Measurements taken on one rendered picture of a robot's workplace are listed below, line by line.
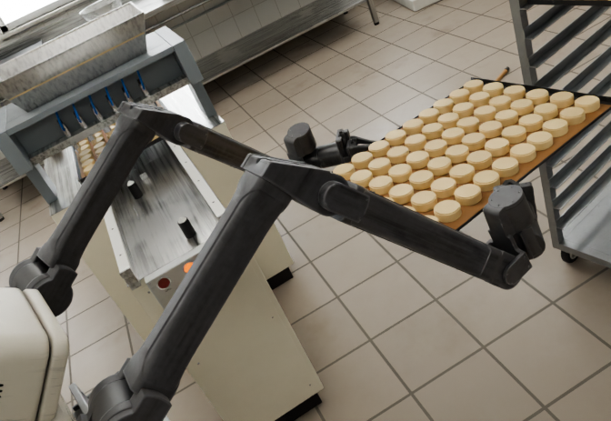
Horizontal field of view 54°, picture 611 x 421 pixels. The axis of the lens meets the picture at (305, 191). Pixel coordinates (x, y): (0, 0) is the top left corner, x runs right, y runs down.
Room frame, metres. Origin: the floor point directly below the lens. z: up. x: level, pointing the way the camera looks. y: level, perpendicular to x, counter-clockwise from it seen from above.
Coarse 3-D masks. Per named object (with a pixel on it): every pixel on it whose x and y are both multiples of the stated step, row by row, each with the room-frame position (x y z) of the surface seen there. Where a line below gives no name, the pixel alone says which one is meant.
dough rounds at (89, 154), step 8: (160, 104) 2.45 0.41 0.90; (112, 128) 2.35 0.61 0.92; (96, 136) 2.34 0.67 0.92; (104, 136) 2.36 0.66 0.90; (80, 144) 2.34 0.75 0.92; (88, 144) 2.33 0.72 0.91; (96, 144) 2.26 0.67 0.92; (104, 144) 2.23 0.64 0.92; (80, 152) 2.26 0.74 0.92; (88, 152) 2.21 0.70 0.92; (96, 152) 2.17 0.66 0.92; (80, 160) 2.17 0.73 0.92; (88, 160) 2.13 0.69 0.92; (80, 168) 2.14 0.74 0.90; (88, 168) 2.06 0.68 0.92
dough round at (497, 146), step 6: (498, 138) 1.06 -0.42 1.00; (504, 138) 1.06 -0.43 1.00; (486, 144) 1.06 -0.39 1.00; (492, 144) 1.05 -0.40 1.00; (498, 144) 1.04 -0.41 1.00; (504, 144) 1.03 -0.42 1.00; (486, 150) 1.04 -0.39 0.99; (492, 150) 1.03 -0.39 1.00; (498, 150) 1.02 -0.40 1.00; (504, 150) 1.02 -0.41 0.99
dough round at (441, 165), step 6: (444, 156) 1.07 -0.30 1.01; (432, 162) 1.06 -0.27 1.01; (438, 162) 1.06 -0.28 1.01; (444, 162) 1.05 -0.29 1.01; (450, 162) 1.04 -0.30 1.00; (432, 168) 1.04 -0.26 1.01; (438, 168) 1.03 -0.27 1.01; (444, 168) 1.03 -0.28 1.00; (450, 168) 1.04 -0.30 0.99; (438, 174) 1.03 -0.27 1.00; (444, 174) 1.03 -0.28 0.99
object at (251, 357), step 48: (144, 192) 1.86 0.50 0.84; (192, 192) 1.72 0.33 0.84; (144, 240) 1.56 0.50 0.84; (192, 240) 1.44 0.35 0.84; (144, 288) 1.37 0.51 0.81; (240, 288) 1.41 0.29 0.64; (240, 336) 1.40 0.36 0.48; (288, 336) 1.43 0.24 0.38; (240, 384) 1.38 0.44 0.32; (288, 384) 1.41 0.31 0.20
